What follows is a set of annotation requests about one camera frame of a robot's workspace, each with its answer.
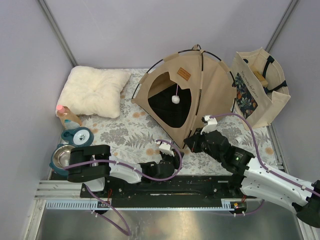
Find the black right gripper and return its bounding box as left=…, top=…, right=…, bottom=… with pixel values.
left=184, top=127, right=224, bottom=163

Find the beige fabric pet tent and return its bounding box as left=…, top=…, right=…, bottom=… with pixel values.
left=131, top=44, right=237, bottom=151

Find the black tent pole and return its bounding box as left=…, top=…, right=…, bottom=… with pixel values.
left=190, top=50, right=204, bottom=133
left=132, top=49, right=237, bottom=113

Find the white fluffy cushion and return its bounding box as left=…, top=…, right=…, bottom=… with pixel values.
left=57, top=66, right=131, bottom=119

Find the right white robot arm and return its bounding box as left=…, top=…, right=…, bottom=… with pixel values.
left=184, top=129, right=320, bottom=228

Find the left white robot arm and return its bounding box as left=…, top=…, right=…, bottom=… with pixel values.
left=63, top=141, right=184, bottom=198

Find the teal double pet bowl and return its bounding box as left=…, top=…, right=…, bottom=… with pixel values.
left=49, top=127, right=94, bottom=176

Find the floral patterned table mat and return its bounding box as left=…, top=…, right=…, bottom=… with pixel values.
left=81, top=68, right=277, bottom=168

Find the cream floral tote bag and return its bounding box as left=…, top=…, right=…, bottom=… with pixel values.
left=231, top=48, right=291, bottom=129

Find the wooden block in bag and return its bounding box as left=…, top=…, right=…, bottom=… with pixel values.
left=250, top=65, right=268, bottom=88

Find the pink capped plastic bottle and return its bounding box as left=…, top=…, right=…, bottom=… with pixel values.
left=56, top=105, right=82, bottom=129

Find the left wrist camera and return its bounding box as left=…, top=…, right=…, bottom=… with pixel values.
left=155, top=139, right=175, bottom=156

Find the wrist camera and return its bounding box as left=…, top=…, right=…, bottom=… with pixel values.
left=200, top=115, right=218, bottom=135
left=155, top=139, right=175, bottom=156

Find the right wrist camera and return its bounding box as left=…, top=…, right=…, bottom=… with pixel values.
left=200, top=115, right=218, bottom=135

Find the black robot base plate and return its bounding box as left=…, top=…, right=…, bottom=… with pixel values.
left=95, top=175, right=244, bottom=201

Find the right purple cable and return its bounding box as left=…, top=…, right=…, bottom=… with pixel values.
left=209, top=112, right=320, bottom=217

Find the white slotted cable duct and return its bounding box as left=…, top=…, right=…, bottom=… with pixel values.
left=45, top=196, right=236, bottom=211

